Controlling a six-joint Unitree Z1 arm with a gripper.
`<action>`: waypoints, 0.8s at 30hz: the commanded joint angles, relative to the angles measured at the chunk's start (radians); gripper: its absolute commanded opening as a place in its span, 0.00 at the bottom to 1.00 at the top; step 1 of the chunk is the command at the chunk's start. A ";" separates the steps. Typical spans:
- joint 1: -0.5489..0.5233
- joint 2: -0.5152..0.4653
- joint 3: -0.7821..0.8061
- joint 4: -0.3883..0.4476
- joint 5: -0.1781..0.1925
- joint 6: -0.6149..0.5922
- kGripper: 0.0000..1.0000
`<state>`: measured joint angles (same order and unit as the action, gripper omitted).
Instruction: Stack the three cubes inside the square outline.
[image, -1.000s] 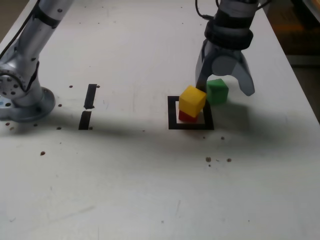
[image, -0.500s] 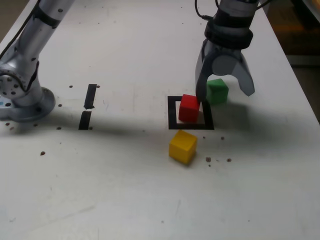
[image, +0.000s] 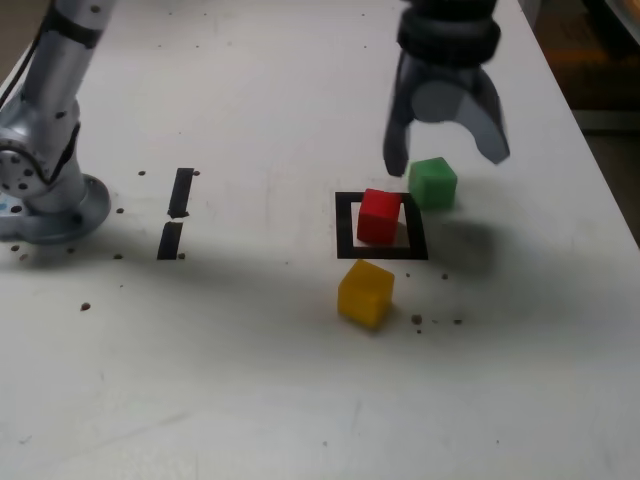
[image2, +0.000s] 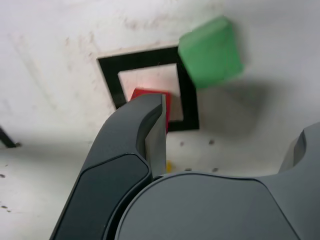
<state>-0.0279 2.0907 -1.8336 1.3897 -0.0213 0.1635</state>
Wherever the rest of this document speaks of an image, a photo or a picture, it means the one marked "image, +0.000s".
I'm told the black tape square outline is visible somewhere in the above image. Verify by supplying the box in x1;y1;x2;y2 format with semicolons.
334;191;430;261

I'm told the red cube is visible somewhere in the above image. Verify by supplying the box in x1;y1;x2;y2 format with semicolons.
356;187;404;246

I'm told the black tape strip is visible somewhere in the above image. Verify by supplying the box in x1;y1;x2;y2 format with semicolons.
156;167;194;261

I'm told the yellow cube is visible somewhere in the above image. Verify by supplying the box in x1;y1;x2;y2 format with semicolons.
337;258;396;331

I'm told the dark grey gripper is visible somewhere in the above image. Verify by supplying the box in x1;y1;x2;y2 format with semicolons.
383;54;512;178

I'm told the green cube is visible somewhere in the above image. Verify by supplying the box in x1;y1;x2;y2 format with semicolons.
407;156;459;211

